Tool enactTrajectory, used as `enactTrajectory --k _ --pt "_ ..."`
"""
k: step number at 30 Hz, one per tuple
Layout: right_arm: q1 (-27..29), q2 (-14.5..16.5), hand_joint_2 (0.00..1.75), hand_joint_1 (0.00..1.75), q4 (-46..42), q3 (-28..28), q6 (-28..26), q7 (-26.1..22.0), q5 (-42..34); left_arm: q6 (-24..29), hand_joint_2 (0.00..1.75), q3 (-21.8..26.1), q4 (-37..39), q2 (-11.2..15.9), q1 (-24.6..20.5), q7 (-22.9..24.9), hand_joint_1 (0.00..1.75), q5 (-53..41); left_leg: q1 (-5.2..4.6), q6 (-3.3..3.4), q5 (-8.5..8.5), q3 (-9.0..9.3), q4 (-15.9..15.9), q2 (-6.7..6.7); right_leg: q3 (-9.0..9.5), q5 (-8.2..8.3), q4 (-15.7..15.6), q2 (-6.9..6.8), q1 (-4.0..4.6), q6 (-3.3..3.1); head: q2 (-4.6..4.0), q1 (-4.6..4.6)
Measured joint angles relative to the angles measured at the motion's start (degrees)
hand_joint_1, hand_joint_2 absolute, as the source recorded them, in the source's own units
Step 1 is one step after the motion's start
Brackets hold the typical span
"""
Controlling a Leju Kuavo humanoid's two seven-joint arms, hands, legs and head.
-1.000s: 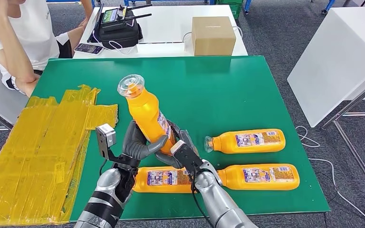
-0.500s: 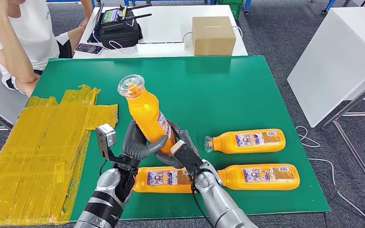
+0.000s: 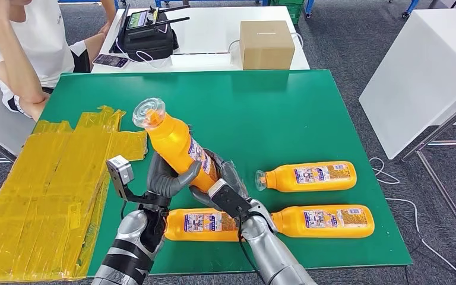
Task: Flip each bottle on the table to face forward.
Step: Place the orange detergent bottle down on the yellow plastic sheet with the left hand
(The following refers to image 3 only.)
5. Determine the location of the white floor cable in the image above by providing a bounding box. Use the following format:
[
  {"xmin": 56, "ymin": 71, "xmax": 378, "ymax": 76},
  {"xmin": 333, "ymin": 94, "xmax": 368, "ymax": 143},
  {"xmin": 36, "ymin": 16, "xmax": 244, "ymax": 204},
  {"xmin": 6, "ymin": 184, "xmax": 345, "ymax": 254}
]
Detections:
[{"xmin": 368, "ymin": 157, "xmax": 456, "ymax": 282}]

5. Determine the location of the blue metal rack frame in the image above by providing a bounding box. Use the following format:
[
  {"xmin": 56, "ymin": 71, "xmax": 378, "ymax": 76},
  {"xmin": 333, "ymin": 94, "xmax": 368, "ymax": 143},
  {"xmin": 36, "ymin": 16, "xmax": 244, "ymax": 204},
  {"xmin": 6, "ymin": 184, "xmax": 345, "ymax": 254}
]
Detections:
[
  {"xmin": 154, "ymin": 0, "xmax": 270, "ymax": 9},
  {"xmin": 56, "ymin": 0, "xmax": 121, "ymax": 12},
  {"xmin": 303, "ymin": 0, "xmax": 421, "ymax": 20}
]

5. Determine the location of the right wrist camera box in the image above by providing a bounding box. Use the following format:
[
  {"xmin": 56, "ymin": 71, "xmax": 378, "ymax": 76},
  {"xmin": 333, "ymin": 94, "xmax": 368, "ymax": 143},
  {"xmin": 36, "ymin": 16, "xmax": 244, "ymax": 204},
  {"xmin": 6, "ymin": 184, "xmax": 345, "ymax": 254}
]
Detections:
[{"xmin": 207, "ymin": 178, "xmax": 253, "ymax": 220}]

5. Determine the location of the white table with metal legs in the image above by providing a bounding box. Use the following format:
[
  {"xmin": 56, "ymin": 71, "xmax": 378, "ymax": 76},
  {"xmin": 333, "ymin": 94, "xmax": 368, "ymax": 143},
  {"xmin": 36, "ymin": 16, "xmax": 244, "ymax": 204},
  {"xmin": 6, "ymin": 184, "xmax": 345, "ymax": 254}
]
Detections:
[{"xmin": 357, "ymin": 9, "xmax": 456, "ymax": 258}]

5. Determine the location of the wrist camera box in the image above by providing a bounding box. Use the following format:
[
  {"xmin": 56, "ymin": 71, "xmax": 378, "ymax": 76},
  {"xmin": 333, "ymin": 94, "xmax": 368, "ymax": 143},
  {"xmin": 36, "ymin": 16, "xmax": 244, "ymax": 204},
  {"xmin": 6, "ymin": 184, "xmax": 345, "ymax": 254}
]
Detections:
[
  {"xmin": 207, "ymin": 178, "xmax": 253, "ymax": 220},
  {"xmin": 106, "ymin": 154, "xmax": 146, "ymax": 205}
]

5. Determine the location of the yellow taped cardboard sheet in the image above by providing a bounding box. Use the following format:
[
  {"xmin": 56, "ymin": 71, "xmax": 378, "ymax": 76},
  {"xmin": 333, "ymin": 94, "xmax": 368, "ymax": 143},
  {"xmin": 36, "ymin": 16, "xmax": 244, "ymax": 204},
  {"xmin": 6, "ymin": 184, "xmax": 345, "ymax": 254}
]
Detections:
[{"xmin": 0, "ymin": 105, "xmax": 149, "ymax": 284}]

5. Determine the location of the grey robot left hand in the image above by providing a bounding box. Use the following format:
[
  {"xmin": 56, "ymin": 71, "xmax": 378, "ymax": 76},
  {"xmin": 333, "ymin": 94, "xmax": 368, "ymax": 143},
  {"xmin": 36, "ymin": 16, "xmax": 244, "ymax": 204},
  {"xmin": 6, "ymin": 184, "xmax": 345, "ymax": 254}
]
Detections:
[{"xmin": 146, "ymin": 151, "xmax": 202, "ymax": 209}]

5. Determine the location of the black carry bag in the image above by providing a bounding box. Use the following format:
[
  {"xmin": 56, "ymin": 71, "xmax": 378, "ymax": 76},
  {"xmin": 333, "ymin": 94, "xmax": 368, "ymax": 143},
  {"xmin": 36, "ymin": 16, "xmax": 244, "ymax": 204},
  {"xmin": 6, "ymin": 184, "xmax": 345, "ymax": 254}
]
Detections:
[{"xmin": 110, "ymin": 12, "xmax": 179, "ymax": 62}]

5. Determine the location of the person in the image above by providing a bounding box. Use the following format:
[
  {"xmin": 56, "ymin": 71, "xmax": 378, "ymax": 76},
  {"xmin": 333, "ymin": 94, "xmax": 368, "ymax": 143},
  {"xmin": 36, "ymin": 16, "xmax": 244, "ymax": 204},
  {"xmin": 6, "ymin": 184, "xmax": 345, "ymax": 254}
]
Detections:
[{"xmin": 0, "ymin": 0, "xmax": 118, "ymax": 123}]

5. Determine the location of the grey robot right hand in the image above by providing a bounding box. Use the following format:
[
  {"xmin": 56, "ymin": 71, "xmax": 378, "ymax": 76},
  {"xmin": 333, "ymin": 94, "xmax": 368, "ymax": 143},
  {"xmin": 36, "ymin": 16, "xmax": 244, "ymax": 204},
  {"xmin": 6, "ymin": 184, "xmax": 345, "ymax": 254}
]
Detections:
[{"xmin": 188, "ymin": 148, "xmax": 251, "ymax": 209}]

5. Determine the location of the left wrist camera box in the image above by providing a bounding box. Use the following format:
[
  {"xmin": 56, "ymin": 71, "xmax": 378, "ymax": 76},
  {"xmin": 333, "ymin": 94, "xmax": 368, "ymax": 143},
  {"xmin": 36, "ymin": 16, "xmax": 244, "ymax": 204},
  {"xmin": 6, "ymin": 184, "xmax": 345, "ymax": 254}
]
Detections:
[{"xmin": 106, "ymin": 154, "xmax": 146, "ymax": 205}]

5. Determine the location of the green plastic crate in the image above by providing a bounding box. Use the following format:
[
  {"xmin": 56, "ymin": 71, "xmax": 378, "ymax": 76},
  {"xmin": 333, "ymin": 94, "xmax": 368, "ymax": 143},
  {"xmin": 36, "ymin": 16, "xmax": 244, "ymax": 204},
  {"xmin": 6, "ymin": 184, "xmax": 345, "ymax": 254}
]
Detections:
[{"xmin": 270, "ymin": 0, "xmax": 305, "ymax": 26}]

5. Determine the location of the black remote controller with screen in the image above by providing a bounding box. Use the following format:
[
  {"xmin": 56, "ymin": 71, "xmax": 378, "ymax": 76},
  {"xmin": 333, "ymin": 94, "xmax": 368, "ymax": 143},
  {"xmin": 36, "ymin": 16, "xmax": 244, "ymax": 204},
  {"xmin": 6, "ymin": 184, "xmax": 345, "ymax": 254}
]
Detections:
[{"xmin": 123, "ymin": 4, "xmax": 191, "ymax": 40}]

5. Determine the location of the brown cardboard box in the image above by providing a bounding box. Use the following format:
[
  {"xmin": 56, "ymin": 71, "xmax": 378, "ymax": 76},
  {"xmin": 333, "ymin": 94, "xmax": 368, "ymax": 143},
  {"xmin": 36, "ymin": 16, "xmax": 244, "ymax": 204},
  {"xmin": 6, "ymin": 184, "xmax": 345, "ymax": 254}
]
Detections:
[{"xmin": 239, "ymin": 20, "xmax": 296, "ymax": 71}]

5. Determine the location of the black smartphone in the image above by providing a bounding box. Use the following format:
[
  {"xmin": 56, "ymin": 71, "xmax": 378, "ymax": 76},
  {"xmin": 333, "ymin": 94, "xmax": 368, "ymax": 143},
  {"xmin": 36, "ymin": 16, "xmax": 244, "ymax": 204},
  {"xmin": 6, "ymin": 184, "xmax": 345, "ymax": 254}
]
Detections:
[{"xmin": 92, "ymin": 53, "xmax": 131, "ymax": 69}]

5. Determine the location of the thin white cable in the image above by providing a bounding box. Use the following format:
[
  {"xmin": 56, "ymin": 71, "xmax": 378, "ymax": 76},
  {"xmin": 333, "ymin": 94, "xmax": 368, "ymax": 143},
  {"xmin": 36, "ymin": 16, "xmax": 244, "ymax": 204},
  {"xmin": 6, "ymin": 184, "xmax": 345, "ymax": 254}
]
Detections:
[
  {"xmin": 113, "ymin": 23, "xmax": 174, "ymax": 69},
  {"xmin": 227, "ymin": 32, "xmax": 304, "ymax": 65}
]

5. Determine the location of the orange detergent bottle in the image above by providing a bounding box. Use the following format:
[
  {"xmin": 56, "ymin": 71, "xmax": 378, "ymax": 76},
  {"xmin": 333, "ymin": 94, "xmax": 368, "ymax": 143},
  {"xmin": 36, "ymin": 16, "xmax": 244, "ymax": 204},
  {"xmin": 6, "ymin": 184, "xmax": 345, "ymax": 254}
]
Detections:
[
  {"xmin": 164, "ymin": 208, "xmax": 245, "ymax": 242},
  {"xmin": 269, "ymin": 204, "xmax": 375, "ymax": 239},
  {"xmin": 132, "ymin": 97, "xmax": 221, "ymax": 194},
  {"xmin": 255, "ymin": 160, "xmax": 358, "ymax": 194}
]

